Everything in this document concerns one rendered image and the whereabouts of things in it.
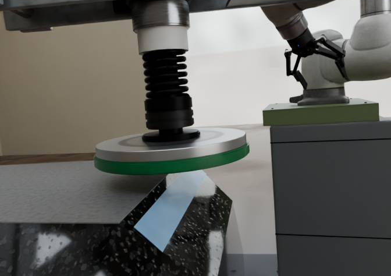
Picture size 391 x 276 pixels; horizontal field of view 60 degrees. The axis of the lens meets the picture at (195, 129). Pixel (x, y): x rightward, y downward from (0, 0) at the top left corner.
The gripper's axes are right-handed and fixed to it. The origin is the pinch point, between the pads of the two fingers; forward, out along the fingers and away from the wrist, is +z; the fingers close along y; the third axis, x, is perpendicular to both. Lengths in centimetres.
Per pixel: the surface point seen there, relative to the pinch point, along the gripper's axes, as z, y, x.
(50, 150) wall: 90, 587, -174
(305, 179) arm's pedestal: 21.2, 13.2, 25.3
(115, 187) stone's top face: -49, 0, 79
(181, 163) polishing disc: -49, -13, 78
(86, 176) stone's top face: -49, 9, 76
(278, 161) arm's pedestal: 12.5, 19.4, 22.5
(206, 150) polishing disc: -48, -15, 75
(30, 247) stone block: -55, -4, 91
